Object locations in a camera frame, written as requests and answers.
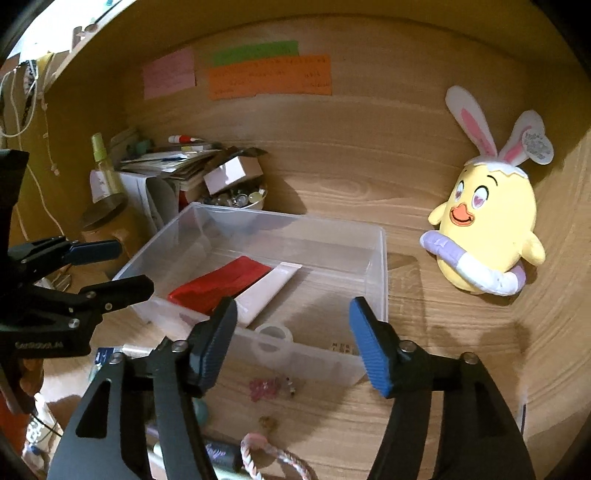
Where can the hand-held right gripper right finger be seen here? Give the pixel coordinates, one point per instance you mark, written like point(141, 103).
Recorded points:
point(369, 355)

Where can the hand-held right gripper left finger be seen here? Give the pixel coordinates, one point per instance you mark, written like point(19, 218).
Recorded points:
point(217, 344)

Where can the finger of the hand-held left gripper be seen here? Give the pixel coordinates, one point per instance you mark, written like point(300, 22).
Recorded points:
point(122, 295)
point(94, 251)

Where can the pink bead hair clip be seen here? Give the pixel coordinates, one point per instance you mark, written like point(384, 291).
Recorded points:
point(265, 387)

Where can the clear plastic storage bin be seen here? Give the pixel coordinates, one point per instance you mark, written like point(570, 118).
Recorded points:
point(295, 244)

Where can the brown mug with lid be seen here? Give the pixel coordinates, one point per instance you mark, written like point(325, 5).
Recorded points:
point(108, 221)

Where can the red packet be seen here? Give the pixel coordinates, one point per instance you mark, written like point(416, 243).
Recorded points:
point(217, 286)

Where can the white paper box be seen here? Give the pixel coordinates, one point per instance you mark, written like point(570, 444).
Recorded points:
point(138, 198)

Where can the white flat tube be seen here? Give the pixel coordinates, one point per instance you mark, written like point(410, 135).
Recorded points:
point(268, 295)

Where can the teal round object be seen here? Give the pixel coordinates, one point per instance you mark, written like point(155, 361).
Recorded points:
point(202, 413)

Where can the yellow-green spray bottle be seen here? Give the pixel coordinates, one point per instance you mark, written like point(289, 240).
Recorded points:
point(104, 166)

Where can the stack of papers and books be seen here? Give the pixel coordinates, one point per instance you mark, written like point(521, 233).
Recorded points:
point(175, 161)

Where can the red and white marker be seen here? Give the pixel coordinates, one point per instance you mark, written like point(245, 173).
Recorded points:
point(184, 138)

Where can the bowl of trinkets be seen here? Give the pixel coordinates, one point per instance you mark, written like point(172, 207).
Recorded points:
point(235, 199)

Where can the small cardboard box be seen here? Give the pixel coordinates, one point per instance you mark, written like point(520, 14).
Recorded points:
point(231, 173)

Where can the yellow chick plush toy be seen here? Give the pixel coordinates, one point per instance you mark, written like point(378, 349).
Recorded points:
point(489, 230)

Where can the pink paper note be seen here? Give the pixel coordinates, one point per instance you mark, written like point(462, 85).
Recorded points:
point(168, 74)

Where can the orange paper note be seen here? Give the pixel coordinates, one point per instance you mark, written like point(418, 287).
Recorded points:
point(272, 78)

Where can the green paper note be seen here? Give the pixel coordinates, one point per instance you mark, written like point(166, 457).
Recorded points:
point(254, 53)

